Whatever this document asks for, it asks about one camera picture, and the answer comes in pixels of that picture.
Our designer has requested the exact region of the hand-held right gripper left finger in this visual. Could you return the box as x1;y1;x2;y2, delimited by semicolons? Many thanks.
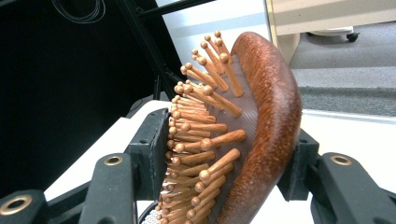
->
124;107;171;202

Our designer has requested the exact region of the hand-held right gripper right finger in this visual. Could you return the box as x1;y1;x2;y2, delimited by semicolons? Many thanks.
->
276;128;321;202

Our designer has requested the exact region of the wooden paddle hairbrush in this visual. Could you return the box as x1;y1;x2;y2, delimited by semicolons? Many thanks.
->
154;30;304;224

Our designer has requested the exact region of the black curtain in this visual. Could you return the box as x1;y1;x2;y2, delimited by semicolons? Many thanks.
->
0;0;164;199

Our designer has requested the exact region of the black metal stand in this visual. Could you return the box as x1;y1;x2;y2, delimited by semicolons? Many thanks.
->
115;0;189;101

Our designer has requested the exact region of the white chair base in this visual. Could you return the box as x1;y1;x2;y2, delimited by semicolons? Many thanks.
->
305;25;355;38

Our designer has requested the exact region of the black horizontal frame bar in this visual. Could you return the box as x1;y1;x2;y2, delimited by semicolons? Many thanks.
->
136;0;217;20

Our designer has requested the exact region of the thin coiled cable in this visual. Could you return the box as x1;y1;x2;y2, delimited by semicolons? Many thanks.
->
50;0;107;25

